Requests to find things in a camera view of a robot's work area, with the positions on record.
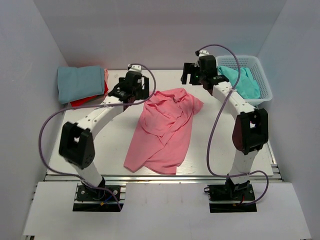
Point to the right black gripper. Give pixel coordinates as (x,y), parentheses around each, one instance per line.
(188,74)

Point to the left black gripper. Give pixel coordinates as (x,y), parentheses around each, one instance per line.
(144,88)

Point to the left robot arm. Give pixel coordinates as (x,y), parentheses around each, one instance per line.
(77,139)

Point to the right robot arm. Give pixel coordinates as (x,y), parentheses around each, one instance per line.
(250,131)

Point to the folded light pink t shirt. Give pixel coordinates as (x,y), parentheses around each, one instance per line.
(106,74)

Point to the teal t shirt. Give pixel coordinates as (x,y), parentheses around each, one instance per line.
(247,87)

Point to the white plastic basket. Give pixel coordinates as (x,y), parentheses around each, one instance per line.
(253,63)

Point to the folded red t shirt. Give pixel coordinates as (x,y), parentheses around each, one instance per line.
(85,100)

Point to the folded blue-grey t shirt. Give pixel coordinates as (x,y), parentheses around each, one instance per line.
(76,83)

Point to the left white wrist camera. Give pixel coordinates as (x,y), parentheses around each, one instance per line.
(134,68)

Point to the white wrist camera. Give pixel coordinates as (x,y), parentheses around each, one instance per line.
(134,68)
(200,53)

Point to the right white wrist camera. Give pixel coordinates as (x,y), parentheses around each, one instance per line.
(200,53)

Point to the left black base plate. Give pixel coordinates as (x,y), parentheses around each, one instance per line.
(86,200)

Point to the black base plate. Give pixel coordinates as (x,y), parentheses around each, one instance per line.
(86,200)
(222,200)

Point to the aluminium table rail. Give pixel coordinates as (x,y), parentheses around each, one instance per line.
(276,178)

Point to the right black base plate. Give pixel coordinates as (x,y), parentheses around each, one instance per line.
(222,200)

